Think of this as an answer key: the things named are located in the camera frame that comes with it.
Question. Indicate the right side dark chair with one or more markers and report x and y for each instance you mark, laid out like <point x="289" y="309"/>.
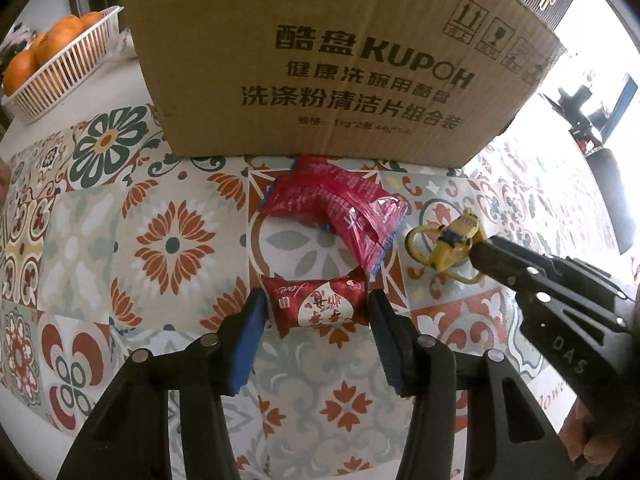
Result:
<point x="605" y="170"/>

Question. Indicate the red candy wrapper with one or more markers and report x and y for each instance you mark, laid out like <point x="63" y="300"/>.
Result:
<point x="318" y="303"/>

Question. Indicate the pink snack bag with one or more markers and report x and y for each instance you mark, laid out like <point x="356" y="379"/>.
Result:
<point x="359" y="211"/>

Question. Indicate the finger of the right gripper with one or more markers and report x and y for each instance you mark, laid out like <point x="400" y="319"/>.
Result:
<point x="613" y="316"/>
<point x="515" y="266"/>

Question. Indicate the white basket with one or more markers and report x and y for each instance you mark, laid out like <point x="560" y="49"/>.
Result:
<point x="63" y="73"/>

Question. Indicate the right hand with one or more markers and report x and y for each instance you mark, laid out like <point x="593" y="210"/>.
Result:
<point x="595" y="439"/>

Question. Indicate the oranges pile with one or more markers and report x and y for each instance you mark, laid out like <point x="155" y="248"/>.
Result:
<point x="44" y="47"/>

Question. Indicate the patterned table runner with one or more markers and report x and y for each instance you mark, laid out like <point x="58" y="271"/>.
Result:
<point x="110" y="243"/>

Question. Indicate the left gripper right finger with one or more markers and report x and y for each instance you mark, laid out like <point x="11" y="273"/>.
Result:
<point x="509" y="436"/>

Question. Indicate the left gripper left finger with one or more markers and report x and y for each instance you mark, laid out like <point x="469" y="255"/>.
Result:
<point x="126" y="435"/>

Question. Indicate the floral tissue box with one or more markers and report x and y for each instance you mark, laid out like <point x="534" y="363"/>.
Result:
<point x="125" y="48"/>

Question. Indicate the brown cardboard box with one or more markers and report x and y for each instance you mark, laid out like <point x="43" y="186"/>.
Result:
<point x="430" y="82"/>

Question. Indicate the yellow toy keychain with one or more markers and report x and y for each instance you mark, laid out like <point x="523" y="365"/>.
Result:
<point x="453" y="245"/>

